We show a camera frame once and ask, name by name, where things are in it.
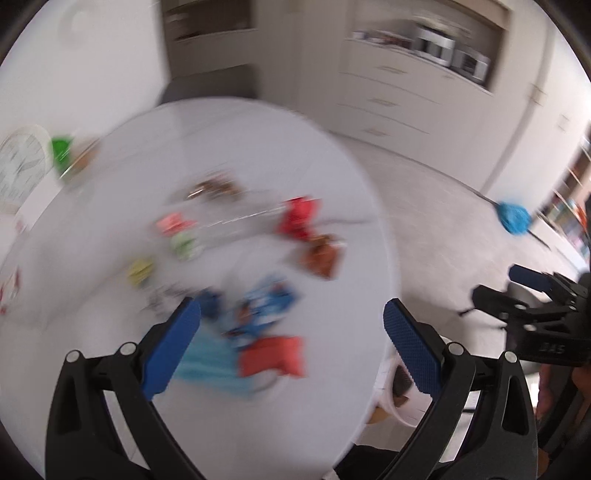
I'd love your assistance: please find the orange red packet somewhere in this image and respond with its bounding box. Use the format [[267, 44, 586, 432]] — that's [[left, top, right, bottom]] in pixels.
[[238, 336, 308, 379]]

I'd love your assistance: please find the pink wrapper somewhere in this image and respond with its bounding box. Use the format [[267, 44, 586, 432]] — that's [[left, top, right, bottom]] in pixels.
[[156, 212, 195, 237]]

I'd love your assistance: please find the white round clock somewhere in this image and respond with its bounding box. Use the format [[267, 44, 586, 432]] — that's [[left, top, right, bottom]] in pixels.
[[0, 126, 54, 215]]

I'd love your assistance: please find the yellow wrapper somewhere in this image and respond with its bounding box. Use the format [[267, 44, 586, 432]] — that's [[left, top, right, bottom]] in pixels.
[[127, 259, 155, 288]]

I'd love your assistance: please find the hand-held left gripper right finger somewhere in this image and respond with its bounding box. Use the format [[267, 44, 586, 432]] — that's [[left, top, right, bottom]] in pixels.
[[379, 298, 539, 480]]

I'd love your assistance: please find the brown crumpled wrapper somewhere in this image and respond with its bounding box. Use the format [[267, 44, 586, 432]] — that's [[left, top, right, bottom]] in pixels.
[[189, 173, 243, 201]]

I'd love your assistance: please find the light blue face mask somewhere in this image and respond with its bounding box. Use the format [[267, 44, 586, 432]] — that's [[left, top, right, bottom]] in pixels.
[[173, 332, 254, 400]]

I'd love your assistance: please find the blue snack packet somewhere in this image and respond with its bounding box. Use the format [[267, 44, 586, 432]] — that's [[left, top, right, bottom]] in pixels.
[[222, 274, 301, 347]]

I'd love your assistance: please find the blue mop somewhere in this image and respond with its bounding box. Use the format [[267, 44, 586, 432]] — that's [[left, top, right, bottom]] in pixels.
[[462, 184, 552, 251]]

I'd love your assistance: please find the small silver appliance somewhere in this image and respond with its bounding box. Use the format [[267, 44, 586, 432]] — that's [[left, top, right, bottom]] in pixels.
[[451, 48, 490, 84]]

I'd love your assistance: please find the person's black trouser leg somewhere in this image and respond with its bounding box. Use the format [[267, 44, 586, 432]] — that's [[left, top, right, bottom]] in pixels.
[[335, 444, 402, 480]]

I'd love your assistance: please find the clear plastic bag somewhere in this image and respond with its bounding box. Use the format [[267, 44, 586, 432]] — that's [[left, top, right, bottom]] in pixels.
[[171, 189, 287, 245]]

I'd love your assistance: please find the white plastic wastebasket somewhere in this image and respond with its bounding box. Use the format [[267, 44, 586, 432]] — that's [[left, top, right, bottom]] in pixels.
[[375, 342, 445, 426]]

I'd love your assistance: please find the green paper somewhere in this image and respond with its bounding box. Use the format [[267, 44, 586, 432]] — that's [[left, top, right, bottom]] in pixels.
[[170, 232, 204, 260]]

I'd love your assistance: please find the white drawer cabinet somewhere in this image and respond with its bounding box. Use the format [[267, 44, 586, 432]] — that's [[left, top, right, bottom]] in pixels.
[[335, 37, 495, 148]]

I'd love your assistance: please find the brown snack wrapper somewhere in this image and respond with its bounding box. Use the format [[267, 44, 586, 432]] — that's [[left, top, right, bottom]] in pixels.
[[298, 233, 345, 280]]

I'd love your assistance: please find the green object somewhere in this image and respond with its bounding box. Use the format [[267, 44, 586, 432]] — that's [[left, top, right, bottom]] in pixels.
[[51, 137, 75, 178]]

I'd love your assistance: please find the red crumpled wrapper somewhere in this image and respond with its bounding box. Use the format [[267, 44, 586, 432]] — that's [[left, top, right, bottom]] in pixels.
[[277, 196, 324, 241]]

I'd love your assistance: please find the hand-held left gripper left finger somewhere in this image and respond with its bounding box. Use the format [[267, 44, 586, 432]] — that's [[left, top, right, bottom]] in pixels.
[[45, 296, 202, 480]]

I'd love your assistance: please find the dark blue small wrapper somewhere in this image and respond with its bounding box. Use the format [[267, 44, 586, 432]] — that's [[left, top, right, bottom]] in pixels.
[[198, 288, 225, 319]]

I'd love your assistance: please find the silvery wrapper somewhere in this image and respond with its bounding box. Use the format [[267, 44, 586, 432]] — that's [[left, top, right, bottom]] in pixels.
[[148, 284, 185, 315]]

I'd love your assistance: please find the open bookshelf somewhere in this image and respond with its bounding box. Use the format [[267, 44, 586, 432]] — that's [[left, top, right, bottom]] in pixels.
[[538, 138, 591, 259]]

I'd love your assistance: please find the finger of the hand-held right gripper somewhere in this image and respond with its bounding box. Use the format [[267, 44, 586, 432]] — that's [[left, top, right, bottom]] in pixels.
[[508, 264, 583, 301], [458, 285, 546, 330]]

